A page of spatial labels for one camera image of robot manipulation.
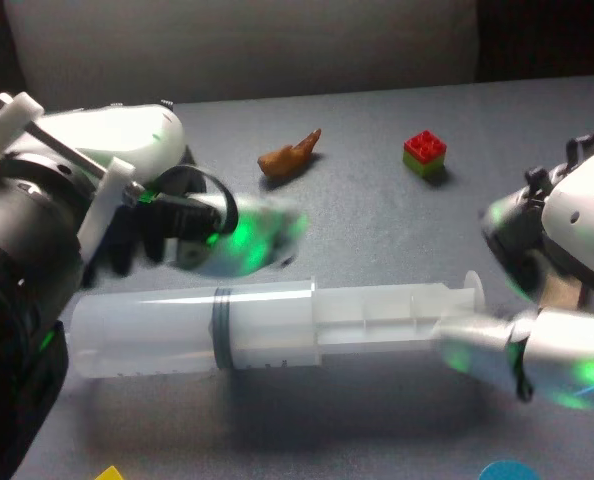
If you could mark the light blue round disc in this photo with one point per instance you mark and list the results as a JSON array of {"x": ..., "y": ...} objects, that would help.
[{"x": 507, "y": 472}]

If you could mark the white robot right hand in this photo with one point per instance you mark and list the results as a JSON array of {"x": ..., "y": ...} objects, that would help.
[{"x": 582, "y": 225}]

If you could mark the yellow flat toy piece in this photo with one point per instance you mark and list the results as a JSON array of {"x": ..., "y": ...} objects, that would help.
[{"x": 111, "y": 475}]

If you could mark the brown toy carrot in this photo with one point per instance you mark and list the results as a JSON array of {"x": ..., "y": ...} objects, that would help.
[{"x": 282, "y": 160}]

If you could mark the light grey backdrop panel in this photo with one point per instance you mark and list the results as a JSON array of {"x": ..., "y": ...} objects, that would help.
[{"x": 277, "y": 50}]

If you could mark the red and green toy brick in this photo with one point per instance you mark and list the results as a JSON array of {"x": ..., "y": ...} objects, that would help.
[{"x": 424, "y": 150}]

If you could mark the large clear plastic syringe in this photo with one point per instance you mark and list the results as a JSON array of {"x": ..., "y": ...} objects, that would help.
[{"x": 152, "y": 325}]

